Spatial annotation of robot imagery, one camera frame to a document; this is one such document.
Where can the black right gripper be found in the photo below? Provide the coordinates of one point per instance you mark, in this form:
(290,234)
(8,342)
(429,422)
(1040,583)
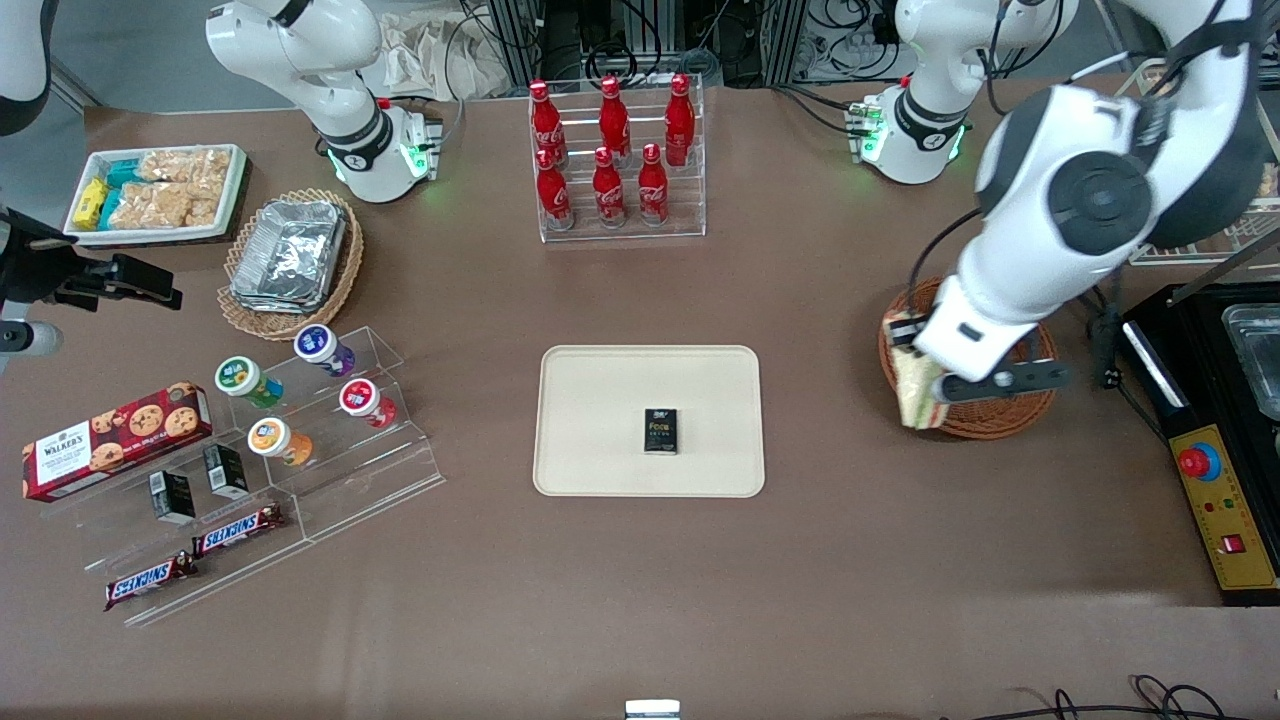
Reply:
(42,266)

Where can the triangle sandwich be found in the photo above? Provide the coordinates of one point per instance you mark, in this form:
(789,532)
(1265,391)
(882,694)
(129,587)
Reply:
(920,395)

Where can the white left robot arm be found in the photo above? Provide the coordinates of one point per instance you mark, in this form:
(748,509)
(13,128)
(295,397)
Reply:
(1040,260)

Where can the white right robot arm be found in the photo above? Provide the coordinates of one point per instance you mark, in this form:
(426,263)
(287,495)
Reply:
(300,50)

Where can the round brown wicker basket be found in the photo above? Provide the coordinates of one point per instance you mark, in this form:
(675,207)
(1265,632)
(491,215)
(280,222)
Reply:
(1000,415)

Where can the white rectangular snack tray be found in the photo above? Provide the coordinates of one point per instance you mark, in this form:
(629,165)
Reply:
(232,190)

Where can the oval light wicker basket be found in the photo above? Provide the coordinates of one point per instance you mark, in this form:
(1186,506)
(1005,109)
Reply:
(345,270)

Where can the beige plastic tray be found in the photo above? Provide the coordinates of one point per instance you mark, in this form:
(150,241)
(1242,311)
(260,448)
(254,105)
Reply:
(600,420)

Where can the rice cracker bag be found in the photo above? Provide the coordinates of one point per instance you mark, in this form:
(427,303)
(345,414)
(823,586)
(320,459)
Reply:
(160,205)
(185,164)

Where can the teal snack packet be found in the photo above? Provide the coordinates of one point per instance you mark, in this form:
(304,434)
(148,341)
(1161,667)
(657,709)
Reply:
(122,173)
(110,208)

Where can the yellow snack packet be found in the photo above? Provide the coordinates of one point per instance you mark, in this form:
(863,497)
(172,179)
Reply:
(90,203)

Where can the cup with green lid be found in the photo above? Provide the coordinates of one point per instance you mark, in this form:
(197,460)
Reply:
(245,380)

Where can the stack of foil containers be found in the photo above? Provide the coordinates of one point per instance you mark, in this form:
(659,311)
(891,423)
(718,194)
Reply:
(290,255)

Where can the red Walkers cookie box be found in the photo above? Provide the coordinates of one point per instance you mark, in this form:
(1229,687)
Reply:
(110,445)

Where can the cup with purple lid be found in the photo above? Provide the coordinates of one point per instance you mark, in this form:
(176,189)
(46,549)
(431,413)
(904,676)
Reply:
(320,347)

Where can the small black carton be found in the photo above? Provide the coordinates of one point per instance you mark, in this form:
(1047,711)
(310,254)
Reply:
(172,497)
(225,470)

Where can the cup with orange body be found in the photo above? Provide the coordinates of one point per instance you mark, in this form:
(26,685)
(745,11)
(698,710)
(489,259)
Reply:
(275,440)

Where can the cup with red lid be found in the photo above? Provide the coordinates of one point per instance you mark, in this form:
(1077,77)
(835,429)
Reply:
(362,400)

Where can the clear acrylic bottle rack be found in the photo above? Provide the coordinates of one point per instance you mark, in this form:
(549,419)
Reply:
(685,205)

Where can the Snickers chocolate bar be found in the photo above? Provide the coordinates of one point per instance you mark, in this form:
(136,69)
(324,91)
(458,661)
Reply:
(150,581)
(238,530)

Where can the small black card box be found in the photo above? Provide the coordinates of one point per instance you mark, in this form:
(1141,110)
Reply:
(661,432)

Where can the red cola bottle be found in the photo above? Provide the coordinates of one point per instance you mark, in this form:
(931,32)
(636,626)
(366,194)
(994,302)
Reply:
(614,118)
(554,195)
(608,192)
(546,125)
(679,120)
(653,190)

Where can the black appliance housing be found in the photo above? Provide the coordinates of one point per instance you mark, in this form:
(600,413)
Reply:
(1200,380)

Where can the clear acrylic tiered stand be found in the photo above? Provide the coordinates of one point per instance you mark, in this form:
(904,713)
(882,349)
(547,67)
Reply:
(380,470)

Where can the red emergency stop button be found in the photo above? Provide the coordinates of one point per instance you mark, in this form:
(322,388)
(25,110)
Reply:
(1199,461)

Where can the metal pan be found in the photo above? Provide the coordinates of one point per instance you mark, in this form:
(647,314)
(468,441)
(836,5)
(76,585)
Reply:
(1255,360)

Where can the cream cloth bag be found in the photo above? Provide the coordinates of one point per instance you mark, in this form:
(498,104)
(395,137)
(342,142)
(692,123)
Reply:
(430,55)

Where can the yellow control box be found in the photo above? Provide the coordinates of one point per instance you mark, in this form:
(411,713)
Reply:
(1235,520)

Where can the tan snack bag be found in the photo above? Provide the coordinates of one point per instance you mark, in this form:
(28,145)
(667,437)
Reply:
(1270,180)

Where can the small white metal object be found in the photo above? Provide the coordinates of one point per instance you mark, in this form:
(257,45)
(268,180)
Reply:
(652,711)

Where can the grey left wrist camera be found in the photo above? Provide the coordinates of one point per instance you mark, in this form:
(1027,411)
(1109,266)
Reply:
(1020,380)

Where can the black aluminium frame rack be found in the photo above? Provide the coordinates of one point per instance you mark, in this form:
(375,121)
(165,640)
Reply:
(640,35)

